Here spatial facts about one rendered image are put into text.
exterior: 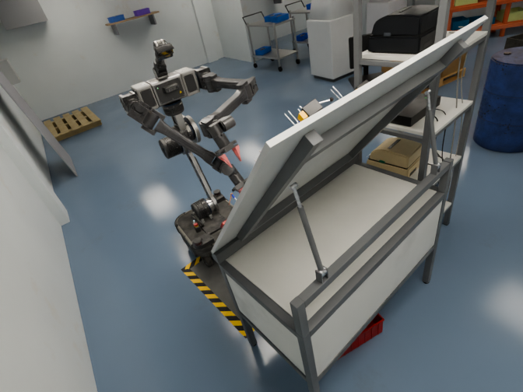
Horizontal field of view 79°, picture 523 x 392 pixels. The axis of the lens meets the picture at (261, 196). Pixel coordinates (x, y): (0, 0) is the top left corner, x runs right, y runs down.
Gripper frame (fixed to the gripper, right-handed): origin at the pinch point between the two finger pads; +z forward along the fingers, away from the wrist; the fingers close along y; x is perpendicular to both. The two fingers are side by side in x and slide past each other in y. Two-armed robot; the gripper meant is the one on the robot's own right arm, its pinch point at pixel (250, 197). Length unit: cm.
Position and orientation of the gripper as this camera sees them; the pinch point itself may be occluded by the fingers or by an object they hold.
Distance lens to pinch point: 163.0
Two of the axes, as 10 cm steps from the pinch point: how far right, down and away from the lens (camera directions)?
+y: 7.8, -5.7, 2.7
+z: 6.0, 8.0, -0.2
